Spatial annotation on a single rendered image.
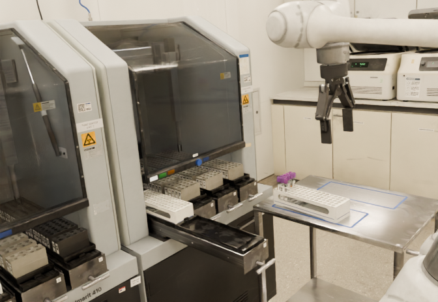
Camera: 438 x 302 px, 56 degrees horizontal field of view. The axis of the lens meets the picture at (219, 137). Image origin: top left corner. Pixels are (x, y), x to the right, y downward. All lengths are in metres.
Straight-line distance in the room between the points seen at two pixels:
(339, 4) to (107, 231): 1.11
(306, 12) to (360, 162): 2.84
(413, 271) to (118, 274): 1.00
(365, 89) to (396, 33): 2.62
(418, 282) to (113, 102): 1.11
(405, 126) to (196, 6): 1.88
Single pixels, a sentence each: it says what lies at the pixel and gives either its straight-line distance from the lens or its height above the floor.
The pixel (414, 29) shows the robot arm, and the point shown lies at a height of 1.49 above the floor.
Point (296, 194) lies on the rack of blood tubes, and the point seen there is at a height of 0.88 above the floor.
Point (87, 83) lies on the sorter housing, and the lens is 1.50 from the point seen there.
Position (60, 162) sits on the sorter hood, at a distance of 1.46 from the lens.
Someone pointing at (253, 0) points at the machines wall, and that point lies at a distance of 3.92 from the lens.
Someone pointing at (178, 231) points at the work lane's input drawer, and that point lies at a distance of 1.62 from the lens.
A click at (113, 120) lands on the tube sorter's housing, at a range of 1.56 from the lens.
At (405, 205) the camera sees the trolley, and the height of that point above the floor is 0.82.
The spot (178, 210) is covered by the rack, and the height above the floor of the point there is 0.87.
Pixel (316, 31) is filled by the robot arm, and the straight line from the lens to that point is 1.02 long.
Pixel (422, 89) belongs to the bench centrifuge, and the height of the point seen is 1.00.
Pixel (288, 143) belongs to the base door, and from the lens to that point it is 4.10.
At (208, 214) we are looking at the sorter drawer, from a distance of 1.84.
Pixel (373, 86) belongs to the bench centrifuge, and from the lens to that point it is 3.59.
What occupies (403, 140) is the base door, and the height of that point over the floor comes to 0.60.
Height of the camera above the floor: 1.51
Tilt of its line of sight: 14 degrees down
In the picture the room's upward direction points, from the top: 4 degrees counter-clockwise
